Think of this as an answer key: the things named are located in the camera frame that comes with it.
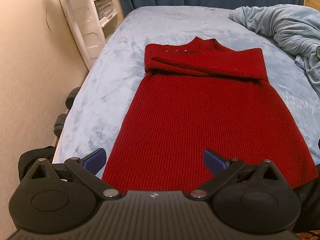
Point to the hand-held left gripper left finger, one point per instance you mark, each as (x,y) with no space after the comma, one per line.
(94,158)

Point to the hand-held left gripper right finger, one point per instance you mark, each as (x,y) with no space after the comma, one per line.
(212,160)

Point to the red knitted sweater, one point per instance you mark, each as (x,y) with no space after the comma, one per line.
(200,120)

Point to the black round object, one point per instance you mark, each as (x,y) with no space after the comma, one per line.
(60,123)
(72,97)

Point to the bed with blue sheet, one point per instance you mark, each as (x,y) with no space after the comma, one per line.
(105,85)

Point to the person's dark clothing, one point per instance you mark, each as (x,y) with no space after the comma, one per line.
(308,205)

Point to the white standing fan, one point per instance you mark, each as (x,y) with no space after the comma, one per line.
(82,30)

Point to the white bookshelf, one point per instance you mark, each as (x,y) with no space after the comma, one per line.
(106,7)

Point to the grey-blue blanket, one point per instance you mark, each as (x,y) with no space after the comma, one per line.
(282,22)

